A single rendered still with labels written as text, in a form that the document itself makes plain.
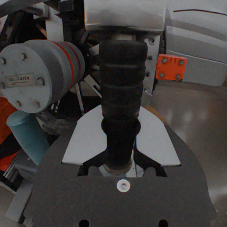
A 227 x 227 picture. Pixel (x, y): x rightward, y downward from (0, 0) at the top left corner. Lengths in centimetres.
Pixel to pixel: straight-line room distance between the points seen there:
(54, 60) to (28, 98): 8
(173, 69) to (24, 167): 78
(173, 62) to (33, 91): 33
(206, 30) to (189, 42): 11
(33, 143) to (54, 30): 33
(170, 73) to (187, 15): 39
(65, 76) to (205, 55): 67
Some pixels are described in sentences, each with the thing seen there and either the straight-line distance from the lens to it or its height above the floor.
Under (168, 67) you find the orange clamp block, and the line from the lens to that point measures 32.
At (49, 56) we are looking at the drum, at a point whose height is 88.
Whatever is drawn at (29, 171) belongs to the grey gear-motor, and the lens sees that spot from 70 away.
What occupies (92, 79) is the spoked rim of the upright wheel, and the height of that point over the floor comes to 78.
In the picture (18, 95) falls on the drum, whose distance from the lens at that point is 24.
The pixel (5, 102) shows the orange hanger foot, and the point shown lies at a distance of 76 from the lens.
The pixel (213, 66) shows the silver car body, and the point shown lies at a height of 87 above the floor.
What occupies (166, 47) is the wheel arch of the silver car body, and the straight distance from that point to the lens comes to 60.
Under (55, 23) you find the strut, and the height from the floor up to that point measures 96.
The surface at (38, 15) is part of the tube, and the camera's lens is 35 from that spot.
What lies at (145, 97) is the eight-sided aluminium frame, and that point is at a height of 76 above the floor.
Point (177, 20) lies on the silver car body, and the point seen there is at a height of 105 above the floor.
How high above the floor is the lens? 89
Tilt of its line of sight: 33 degrees down
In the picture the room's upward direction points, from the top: 1 degrees clockwise
